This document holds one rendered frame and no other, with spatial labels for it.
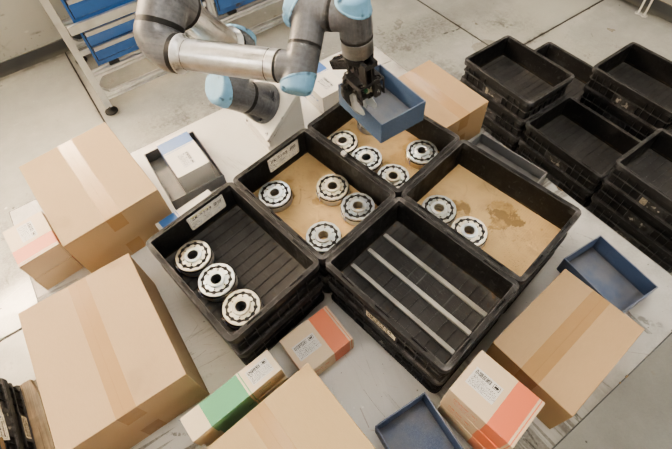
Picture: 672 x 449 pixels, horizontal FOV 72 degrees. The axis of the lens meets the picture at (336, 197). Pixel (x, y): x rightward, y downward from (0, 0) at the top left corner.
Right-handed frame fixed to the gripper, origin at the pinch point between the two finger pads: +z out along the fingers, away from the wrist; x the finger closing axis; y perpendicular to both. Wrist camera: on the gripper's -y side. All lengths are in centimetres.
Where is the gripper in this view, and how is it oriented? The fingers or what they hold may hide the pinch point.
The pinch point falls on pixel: (359, 108)
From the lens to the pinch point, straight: 126.6
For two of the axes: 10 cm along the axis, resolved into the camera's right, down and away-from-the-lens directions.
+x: 8.2, -5.2, 2.3
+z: 1.2, 5.5, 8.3
